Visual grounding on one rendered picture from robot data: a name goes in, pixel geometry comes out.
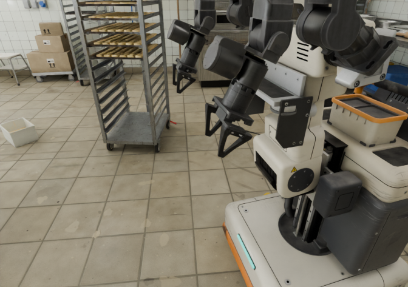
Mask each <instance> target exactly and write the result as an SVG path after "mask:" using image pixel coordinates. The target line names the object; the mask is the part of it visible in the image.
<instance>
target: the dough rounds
mask: <svg viewBox="0 0 408 287"><path fill-rule="evenodd" d="M156 46H158V44H152V45H151V44H148V45H147V48H148V52H150V51H151V50H152V49H154V48H155V47H156ZM96 57H128V58H142V57H143V50H142V49H139V47H112V48H110V49H108V50H106V51H105V52H102V53H100V54H97V55H96Z"/></svg>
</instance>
